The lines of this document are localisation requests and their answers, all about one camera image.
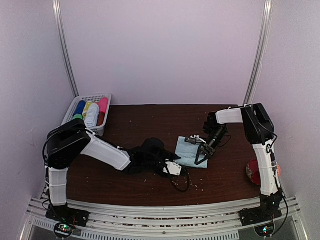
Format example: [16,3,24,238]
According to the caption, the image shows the orange white patterned bowl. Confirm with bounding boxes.
[273,163,282,178]

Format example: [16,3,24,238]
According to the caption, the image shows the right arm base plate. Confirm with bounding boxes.
[238,207,282,227]

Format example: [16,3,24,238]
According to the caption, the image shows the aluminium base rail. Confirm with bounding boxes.
[18,194,311,240]

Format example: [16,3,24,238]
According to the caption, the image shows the dark red rolled towel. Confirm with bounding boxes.
[96,111,106,127]

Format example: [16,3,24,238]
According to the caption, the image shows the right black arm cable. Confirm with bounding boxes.
[264,132,290,237]

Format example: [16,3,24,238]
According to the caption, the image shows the white plastic basket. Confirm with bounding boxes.
[61,93,112,137]

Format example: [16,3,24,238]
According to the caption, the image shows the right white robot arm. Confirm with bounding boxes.
[194,103,284,226]

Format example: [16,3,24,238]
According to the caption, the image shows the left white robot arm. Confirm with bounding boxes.
[42,119,183,222]

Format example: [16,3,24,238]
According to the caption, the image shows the green rolled towel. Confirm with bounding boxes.
[72,113,83,120]

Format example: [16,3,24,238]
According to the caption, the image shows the yellow rolled towel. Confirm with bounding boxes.
[82,101,93,118]

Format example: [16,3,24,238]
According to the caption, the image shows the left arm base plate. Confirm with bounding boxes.
[45,206,90,227]

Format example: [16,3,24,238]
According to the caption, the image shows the pink rolled towel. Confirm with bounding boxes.
[98,97,109,114]

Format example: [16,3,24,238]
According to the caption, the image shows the aluminium frame post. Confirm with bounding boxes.
[52,0,79,97]
[243,0,274,105]

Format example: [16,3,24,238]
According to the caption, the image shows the red floral bowl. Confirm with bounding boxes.
[245,159,261,186]

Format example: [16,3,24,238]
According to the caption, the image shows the blue rolled towel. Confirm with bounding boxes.
[73,100,86,116]

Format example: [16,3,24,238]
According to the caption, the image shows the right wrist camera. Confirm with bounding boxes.
[184,135,206,145]

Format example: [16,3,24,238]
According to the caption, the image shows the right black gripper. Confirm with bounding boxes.
[196,125,227,165]

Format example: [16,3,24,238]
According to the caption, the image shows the left aluminium frame post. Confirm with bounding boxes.
[52,0,79,97]

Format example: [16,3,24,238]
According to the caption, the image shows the light blue towel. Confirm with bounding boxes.
[84,103,100,129]
[175,136,208,169]

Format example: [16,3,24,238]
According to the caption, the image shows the right aluminium frame post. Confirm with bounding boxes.
[243,0,274,105]

